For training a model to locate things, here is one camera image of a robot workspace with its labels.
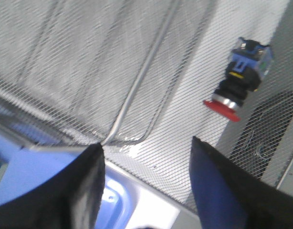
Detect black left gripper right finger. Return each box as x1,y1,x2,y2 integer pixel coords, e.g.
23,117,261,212
191,136,293,229

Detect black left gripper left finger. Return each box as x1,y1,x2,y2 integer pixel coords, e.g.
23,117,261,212
0,143,105,229

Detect silver mesh tray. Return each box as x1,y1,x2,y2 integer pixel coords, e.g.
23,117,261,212
0,0,293,209
0,0,216,146

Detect red emergency stop button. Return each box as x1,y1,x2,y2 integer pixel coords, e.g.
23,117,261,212
203,37,273,122

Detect blue plastic tray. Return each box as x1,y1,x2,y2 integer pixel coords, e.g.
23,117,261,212
0,130,180,229

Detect silver bottom mesh tray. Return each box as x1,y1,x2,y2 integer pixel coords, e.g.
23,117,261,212
0,0,216,146

